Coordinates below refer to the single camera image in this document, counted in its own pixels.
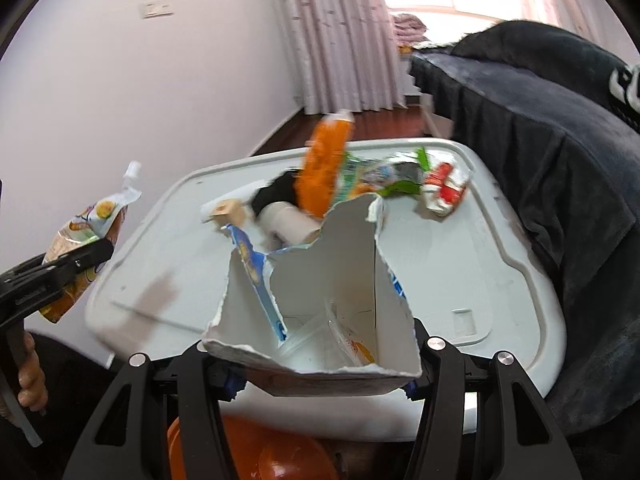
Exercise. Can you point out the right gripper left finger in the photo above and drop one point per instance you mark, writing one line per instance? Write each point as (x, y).
(127, 434)

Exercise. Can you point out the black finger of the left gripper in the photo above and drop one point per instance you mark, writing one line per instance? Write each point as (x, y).
(65, 264)

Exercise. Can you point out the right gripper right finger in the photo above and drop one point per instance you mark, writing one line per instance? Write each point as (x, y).
(482, 418)

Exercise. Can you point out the torn white cardboard box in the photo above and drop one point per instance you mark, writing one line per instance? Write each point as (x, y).
(323, 319)

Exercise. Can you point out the orange plastic bag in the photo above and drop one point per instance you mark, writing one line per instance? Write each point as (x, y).
(315, 182)

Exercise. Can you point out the orange plastic trash bin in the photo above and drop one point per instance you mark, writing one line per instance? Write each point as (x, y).
(260, 452)

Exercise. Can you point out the person's left hand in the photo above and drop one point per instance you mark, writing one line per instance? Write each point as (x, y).
(33, 394)

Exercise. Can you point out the wooden cube block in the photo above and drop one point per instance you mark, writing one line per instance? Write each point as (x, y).
(229, 211)

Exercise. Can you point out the white paper roll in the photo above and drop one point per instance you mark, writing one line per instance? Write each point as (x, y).
(288, 224)

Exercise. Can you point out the black cloth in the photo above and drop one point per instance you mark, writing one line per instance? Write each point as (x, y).
(281, 189)

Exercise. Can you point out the red white crumpled carton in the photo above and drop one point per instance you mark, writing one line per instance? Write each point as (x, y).
(444, 186)

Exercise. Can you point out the green foil snack wrapper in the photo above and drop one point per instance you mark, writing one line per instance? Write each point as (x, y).
(400, 173)

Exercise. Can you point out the dark grey bed blanket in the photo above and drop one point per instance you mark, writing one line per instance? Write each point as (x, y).
(532, 101)

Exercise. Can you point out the black white lettered pillow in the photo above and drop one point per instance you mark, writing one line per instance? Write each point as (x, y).
(624, 89)

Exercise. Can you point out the pink striped curtain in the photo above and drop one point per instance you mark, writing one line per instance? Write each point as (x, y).
(345, 53)

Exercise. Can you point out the folded pink blankets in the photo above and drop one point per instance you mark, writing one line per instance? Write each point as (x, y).
(408, 29)

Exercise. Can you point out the white wall socket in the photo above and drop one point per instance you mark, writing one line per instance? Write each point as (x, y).
(155, 9)

